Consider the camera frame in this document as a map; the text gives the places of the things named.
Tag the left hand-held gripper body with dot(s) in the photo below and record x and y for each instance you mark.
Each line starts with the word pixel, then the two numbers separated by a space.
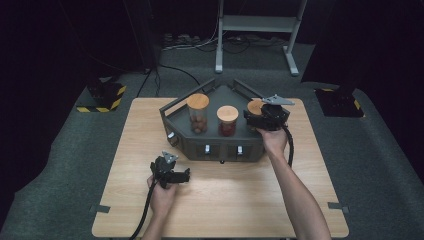
pixel 163 170

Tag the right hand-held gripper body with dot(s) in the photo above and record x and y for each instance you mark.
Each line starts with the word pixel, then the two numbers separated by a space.
pixel 275 115

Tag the short glass jar red contents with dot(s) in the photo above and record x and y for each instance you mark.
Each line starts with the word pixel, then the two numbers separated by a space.
pixel 227 120

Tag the dark grey corner shelf rack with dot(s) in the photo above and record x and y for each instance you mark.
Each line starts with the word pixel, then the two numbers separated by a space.
pixel 213 140

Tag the tall glass jar bamboo lid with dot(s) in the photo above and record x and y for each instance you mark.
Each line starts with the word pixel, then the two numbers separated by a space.
pixel 198 110

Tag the person's left hand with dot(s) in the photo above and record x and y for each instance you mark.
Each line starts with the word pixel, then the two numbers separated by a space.
pixel 163 200

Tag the person's right hand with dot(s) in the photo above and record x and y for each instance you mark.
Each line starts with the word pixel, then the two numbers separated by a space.
pixel 274 141

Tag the black base striped warning tape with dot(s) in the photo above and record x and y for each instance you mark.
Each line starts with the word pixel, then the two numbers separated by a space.
pixel 105 96
pixel 340 102

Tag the grey tape piece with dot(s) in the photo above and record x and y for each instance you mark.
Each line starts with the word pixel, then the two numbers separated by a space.
pixel 338 206
pixel 100 209

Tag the grey metal stand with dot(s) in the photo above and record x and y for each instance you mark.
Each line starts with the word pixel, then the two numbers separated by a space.
pixel 258 24

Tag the power strip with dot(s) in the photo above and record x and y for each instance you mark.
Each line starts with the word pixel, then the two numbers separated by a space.
pixel 180 39

